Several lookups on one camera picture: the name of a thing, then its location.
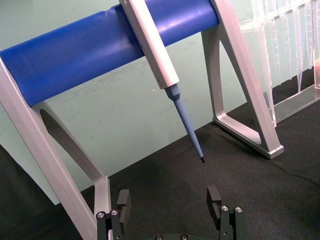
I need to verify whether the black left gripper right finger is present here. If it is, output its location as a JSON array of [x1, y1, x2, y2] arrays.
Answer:
[[206, 186, 245, 240]]

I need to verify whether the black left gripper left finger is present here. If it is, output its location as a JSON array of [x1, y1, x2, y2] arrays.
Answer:
[[96, 188, 132, 240]]

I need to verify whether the black table cloth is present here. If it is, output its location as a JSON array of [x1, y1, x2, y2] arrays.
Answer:
[[0, 82, 320, 240]]

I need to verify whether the clear plastic tube rack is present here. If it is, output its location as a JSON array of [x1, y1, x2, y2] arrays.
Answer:
[[231, 0, 320, 128]]

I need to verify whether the grey stand with blue bar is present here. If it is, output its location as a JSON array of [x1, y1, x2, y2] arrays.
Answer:
[[0, 0, 285, 240]]

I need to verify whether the grey pipette with blue tip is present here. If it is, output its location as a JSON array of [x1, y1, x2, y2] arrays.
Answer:
[[118, 0, 207, 165]]

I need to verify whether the clear conical plastic tube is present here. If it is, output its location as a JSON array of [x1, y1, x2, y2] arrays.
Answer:
[[303, 0, 316, 71], [271, 14, 289, 88], [292, 7, 305, 95]]

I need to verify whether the pale green wall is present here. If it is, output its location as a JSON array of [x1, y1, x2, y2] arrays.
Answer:
[[0, 0, 275, 207]]

